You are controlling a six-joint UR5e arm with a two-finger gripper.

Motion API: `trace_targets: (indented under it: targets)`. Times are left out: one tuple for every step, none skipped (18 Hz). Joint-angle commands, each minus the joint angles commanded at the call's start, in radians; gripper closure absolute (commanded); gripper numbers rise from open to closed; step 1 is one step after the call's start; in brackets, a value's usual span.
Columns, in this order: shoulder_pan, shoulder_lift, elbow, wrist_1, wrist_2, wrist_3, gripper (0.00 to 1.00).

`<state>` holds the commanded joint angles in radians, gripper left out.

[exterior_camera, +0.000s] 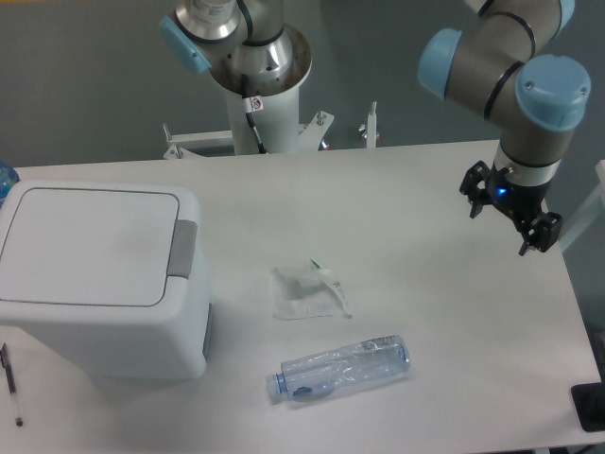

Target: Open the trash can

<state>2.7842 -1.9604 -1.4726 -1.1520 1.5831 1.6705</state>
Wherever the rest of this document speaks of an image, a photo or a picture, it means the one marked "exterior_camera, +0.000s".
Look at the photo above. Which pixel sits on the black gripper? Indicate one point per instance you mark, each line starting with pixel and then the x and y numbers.
pixel 522 205

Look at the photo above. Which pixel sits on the white push-lid trash can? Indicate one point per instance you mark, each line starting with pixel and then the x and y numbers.
pixel 110 276

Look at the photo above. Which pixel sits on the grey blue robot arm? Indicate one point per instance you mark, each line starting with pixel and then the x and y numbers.
pixel 499 72

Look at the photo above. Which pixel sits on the crushed clear plastic bottle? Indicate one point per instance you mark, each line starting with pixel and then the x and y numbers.
pixel 349 369

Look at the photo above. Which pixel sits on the black device at right edge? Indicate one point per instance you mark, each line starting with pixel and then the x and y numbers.
pixel 589 403

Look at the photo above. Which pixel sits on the crumpled white plastic wrapper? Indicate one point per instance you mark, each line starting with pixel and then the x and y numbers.
pixel 312 291

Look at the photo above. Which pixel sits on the blue bottle at left edge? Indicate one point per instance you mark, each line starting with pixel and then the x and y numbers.
pixel 8 178

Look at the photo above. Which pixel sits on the black clear pen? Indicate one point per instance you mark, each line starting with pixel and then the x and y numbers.
pixel 6 364

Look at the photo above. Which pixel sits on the white frame at right edge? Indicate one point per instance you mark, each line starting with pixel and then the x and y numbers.
pixel 586 214

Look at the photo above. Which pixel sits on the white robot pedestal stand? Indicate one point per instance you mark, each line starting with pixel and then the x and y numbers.
pixel 261 86

